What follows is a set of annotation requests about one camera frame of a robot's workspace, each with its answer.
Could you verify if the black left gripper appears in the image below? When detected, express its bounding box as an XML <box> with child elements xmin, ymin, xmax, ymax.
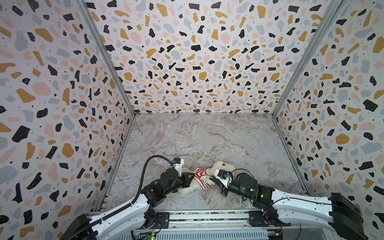
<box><xmin>165</xmin><ymin>171</ymin><xmax>197</xmax><ymax>196</ymax></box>

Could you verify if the white plush teddy bear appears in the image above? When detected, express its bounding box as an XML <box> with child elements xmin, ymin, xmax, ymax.
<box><xmin>179</xmin><ymin>161</ymin><xmax>235</xmax><ymax>195</ymax></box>

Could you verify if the red white striped knit sweater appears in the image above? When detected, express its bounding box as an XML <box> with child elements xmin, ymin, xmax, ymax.
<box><xmin>193</xmin><ymin>167</ymin><xmax>215</xmax><ymax>190</ymax></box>

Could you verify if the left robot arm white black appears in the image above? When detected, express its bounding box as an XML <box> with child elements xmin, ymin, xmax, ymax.
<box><xmin>61</xmin><ymin>168</ymin><xmax>195</xmax><ymax>240</ymax></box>

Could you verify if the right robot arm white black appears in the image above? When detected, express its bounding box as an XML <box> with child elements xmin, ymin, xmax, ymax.
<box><xmin>210</xmin><ymin>170</ymin><xmax>367</xmax><ymax>240</ymax></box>

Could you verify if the white ribbed vent strip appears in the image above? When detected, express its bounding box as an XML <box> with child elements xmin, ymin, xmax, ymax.
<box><xmin>135</xmin><ymin>230</ymin><xmax>269</xmax><ymax>240</ymax></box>

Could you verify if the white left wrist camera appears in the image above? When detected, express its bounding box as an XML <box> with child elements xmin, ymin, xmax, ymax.
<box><xmin>172</xmin><ymin>158</ymin><xmax>184</xmax><ymax>177</ymax></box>

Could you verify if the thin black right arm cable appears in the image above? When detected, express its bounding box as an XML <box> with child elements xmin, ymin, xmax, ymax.
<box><xmin>230</xmin><ymin>167</ymin><xmax>256</xmax><ymax>181</ymax></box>

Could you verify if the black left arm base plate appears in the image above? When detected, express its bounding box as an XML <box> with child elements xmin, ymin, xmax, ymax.
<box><xmin>142</xmin><ymin>210</ymin><xmax>170</xmax><ymax>229</ymax></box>

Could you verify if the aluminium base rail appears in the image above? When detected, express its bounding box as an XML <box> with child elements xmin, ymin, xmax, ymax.
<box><xmin>80</xmin><ymin>209</ymin><xmax>338</xmax><ymax>235</ymax></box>

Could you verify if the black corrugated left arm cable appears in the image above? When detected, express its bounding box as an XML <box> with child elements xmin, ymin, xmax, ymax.
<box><xmin>64</xmin><ymin>154</ymin><xmax>175</xmax><ymax>240</ymax></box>

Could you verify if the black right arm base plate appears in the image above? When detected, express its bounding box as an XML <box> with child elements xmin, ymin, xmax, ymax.
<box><xmin>248</xmin><ymin>211</ymin><xmax>291</xmax><ymax>228</ymax></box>

